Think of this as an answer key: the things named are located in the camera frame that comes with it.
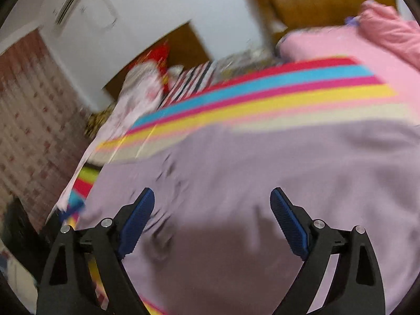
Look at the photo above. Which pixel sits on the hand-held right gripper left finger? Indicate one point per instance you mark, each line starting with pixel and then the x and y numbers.
pixel 137 223

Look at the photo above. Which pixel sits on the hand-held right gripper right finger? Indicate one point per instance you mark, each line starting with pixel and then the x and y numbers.
pixel 290 226

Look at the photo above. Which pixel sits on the purple pants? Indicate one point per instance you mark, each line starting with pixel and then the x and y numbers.
pixel 262 170

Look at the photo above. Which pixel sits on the brown patterned blanket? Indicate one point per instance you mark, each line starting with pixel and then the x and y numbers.
pixel 96 121

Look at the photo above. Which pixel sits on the pink floral quilt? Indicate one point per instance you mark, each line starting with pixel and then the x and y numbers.
pixel 131 105

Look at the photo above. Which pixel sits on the colourful striped blanket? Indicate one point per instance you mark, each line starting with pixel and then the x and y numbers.
pixel 262 85

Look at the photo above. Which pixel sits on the floral curtain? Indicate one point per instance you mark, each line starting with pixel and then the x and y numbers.
pixel 32 121

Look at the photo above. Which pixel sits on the plaid bed sheet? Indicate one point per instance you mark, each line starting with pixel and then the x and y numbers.
pixel 190 82

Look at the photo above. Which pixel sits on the red pillow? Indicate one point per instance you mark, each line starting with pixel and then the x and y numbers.
pixel 160 54

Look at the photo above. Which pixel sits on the pink bed sheet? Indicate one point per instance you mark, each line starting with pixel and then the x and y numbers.
pixel 328 44

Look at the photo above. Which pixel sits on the dark wooden headboard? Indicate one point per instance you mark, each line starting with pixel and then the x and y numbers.
pixel 183 42

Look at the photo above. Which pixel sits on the small purple cloth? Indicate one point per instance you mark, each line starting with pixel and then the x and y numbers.
pixel 351 20

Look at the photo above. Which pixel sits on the large padded wooden headboard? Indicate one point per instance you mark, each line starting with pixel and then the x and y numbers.
pixel 311 6

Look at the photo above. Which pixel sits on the white air conditioner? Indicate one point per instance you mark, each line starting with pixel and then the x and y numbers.
pixel 70 0

